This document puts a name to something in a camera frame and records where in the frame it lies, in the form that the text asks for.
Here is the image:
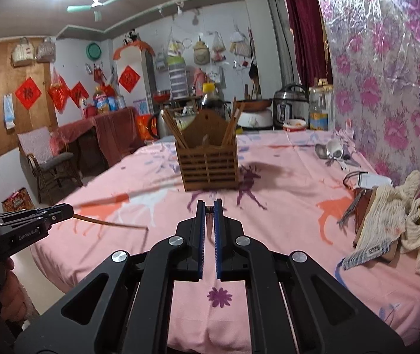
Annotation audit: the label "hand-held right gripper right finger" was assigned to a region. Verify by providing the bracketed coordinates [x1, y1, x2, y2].
[213, 198, 407, 354]

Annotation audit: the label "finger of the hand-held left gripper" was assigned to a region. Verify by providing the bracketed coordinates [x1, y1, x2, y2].
[48, 212, 74, 227]
[40, 204, 75, 217]

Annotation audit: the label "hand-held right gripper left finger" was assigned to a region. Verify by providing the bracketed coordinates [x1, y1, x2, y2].
[14, 199, 208, 354]

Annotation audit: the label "single wooden chopstick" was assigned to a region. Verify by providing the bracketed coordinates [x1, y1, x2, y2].
[73, 212, 148, 232]

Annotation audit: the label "wooden utensil holder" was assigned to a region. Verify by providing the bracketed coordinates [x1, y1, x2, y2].
[175, 111, 239, 192]

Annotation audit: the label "bunch of wooden chopsticks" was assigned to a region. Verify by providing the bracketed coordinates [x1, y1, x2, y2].
[163, 98, 246, 149]

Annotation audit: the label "person's left hand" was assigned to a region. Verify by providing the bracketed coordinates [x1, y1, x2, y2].
[0, 257, 30, 326]

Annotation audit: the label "red printed box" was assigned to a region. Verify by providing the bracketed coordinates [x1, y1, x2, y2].
[1, 188, 35, 212]

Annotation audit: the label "wooden armchair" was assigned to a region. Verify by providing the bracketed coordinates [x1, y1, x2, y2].
[18, 127, 83, 203]

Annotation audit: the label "grey checked cushion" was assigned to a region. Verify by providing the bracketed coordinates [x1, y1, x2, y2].
[18, 127, 53, 161]

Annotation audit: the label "pink deer print sheet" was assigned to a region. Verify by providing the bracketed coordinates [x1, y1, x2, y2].
[29, 129, 420, 354]

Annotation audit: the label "table with red cloth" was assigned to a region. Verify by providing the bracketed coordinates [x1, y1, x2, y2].
[49, 107, 138, 166]

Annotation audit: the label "blue white packet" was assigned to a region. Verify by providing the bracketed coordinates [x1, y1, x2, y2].
[3, 94, 16, 130]

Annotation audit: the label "yellow cooking oil bottle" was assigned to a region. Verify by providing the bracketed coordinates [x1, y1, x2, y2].
[92, 86, 110, 115]

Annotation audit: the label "red diamond paper decoration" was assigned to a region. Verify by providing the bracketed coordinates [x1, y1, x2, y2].
[14, 77, 43, 110]
[70, 82, 89, 108]
[118, 65, 141, 94]

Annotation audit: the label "red plastic bag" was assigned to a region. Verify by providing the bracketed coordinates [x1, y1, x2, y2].
[48, 70, 71, 113]

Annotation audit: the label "red gift box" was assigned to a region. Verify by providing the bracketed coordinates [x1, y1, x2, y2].
[136, 114, 157, 141]

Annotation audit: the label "stainless steel kettle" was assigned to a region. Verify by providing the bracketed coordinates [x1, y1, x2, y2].
[147, 109, 175, 140]

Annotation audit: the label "white rice cooker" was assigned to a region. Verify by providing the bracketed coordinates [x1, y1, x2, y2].
[236, 109, 273, 130]

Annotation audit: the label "metal tweezers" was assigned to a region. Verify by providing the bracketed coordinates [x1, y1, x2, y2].
[337, 191, 365, 226]

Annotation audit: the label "metal spoon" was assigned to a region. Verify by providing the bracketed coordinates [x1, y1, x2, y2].
[315, 144, 362, 172]

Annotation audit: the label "red white noodle bowl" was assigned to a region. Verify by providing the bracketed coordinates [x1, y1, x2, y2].
[283, 119, 307, 132]

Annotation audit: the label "dark sauce bottle yellow cap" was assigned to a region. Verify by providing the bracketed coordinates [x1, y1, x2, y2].
[200, 83, 225, 119]

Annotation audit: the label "brown wok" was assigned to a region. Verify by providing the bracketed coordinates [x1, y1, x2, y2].
[236, 98, 273, 112]

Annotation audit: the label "black silver pressure cooker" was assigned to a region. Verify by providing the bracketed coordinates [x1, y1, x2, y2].
[272, 84, 309, 130]

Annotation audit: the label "white refrigerator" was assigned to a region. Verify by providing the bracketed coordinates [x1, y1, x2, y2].
[116, 44, 157, 119]

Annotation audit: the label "cream woven handbag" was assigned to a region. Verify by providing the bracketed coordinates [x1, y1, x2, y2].
[11, 42, 35, 68]

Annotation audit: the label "grey wrapped handbag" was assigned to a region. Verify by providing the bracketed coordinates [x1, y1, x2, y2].
[36, 37, 56, 63]

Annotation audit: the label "striped white towel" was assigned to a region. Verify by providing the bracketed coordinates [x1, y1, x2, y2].
[343, 186, 411, 271]

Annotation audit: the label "green round basin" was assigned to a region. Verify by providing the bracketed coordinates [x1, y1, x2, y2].
[85, 42, 102, 60]

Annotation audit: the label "stacked steamer with green lid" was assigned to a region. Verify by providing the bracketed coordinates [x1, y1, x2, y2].
[167, 57, 186, 99]

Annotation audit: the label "clear plastic bottle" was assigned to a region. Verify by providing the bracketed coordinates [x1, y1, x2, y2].
[309, 78, 335, 131]

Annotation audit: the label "orange cloth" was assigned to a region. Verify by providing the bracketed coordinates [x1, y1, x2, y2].
[113, 42, 155, 60]

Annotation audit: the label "clear plastic bag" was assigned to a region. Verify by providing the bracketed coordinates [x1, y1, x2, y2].
[212, 31, 228, 62]
[167, 27, 185, 58]

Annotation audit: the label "white plastic bag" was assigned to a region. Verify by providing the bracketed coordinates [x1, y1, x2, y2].
[229, 29, 252, 58]

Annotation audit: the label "dark red curtain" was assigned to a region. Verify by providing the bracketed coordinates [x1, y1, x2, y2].
[282, 0, 334, 89]

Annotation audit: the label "white tag with black cord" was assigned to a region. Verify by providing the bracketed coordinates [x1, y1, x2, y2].
[343, 171, 394, 189]

